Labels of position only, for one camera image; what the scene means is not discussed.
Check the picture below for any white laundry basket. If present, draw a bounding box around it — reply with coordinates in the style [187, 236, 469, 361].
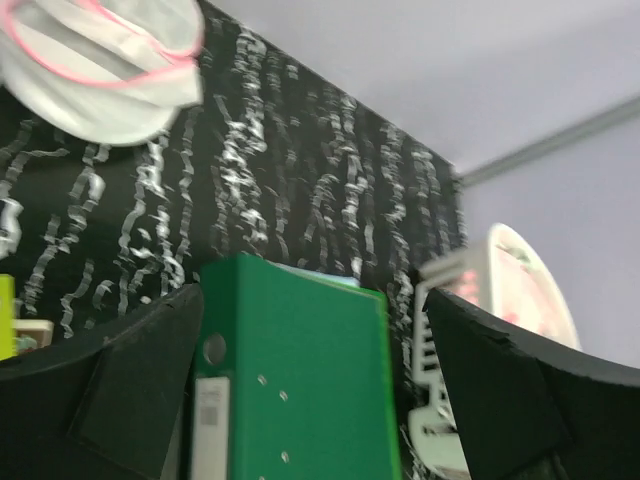
[408, 223, 582, 479]

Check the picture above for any green ring binder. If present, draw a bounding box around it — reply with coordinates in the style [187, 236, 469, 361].
[189, 255, 402, 479]

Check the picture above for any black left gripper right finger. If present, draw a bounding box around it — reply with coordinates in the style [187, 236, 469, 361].
[423, 289, 639, 480]

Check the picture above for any lime green book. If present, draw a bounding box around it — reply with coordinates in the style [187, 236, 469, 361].
[0, 274, 15, 361]

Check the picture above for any black marble pattern mat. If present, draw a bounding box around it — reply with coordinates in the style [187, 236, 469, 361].
[1, 3, 466, 479]

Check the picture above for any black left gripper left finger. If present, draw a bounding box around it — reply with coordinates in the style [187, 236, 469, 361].
[1, 284, 203, 480]

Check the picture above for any white mesh laundry bag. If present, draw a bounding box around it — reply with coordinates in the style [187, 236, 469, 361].
[1, 0, 204, 146]

